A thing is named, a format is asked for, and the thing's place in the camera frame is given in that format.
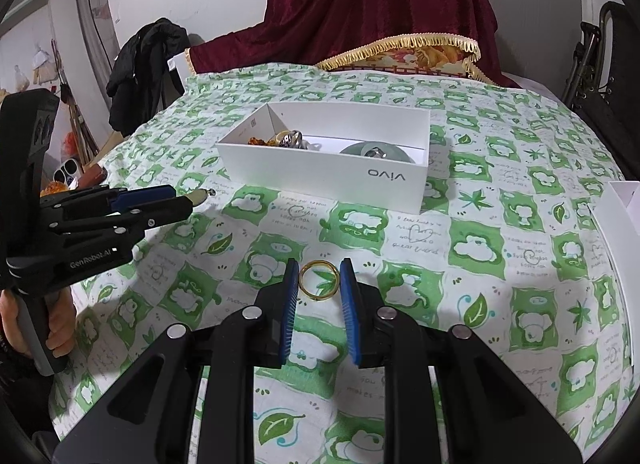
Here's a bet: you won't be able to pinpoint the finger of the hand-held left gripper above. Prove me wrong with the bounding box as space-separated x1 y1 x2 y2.
40 185 177 223
49 196 195 247

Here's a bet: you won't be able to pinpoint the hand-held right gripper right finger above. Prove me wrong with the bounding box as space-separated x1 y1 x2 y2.
340 258 583 464

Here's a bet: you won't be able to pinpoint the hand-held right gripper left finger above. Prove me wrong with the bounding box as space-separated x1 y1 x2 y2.
52 259 301 464

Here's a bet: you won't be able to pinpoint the gold ring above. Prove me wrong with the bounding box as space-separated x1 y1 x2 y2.
298 260 341 301

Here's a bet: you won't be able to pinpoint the pale yellow pendant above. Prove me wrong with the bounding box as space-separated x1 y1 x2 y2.
186 188 219 207

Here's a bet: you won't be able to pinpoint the white cardboard box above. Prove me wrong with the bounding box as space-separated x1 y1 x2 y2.
216 102 432 215

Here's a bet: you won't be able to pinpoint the silver ring with clear stone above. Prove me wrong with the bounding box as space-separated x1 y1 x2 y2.
277 129 307 149

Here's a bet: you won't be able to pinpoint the person's left forearm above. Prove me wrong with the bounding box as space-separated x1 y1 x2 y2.
0 336 58 450

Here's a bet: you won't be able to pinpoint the person's left hand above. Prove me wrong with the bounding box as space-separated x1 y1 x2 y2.
0 289 76 361

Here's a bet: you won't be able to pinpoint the white framed sunglasses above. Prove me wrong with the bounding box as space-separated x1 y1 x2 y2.
52 159 81 184

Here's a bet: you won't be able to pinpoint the black jacket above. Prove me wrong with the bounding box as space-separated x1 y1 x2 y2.
106 18 190 137

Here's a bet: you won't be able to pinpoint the white panel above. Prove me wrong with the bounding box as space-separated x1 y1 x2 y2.
167 54 193 94

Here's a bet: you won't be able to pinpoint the grey green jade bangle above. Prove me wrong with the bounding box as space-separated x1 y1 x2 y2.
337 141 419 165

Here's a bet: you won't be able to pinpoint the green printed tablecloth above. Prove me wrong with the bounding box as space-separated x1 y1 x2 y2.
50 66 636 464

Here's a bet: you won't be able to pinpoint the floral patterned cushion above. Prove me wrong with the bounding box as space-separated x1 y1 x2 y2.
345 44 473 77

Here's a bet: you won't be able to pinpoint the white box lid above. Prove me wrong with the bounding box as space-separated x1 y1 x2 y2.
591 181 640 289

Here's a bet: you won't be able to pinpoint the black folding chair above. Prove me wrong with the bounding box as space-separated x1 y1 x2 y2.
560 1 640 155

